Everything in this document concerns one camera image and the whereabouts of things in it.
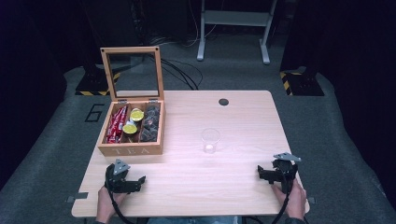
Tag person's blue jeans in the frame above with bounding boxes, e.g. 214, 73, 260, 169
147, 216, 243, 224

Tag white metal stand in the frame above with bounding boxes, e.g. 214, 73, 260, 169
196, 0, 280, 65

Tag pile of dark tea bags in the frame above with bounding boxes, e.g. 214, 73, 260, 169
139, 104, 162, 144

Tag wooden tea box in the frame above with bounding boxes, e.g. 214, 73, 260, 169
96, 46, 166, 157

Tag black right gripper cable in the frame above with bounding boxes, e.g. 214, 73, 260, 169
271, 179, 295, 224

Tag bundle of red sachets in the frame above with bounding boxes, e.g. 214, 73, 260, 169
106, 105, 128, 145

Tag person's left hand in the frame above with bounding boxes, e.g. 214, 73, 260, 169
95, 185, 126, 224

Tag yellow lid capsule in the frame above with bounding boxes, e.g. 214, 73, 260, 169
121, 120, 139, 135
129, 107, 146, 123

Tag clear plastic cup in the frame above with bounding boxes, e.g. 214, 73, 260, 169
200, 127, 222, 154

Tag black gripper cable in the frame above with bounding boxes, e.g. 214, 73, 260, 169
107, 188, 135, 224
271, 179, 295, 224

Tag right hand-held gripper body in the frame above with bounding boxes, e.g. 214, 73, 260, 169
272, 151, 303, 194

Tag black floor cables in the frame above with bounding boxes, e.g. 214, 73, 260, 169
148, 55, 204, 91

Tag person's right hand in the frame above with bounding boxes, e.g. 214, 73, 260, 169
271, 181, 308, 221

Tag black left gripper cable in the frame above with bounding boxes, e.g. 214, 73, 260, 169
107, 188, 135, 224

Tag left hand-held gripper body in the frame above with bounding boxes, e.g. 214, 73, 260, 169
105, 159, 132, 194

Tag black striped stand base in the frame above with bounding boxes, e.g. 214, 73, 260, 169
75, 63, 121, 97
278, 68, 325, 97

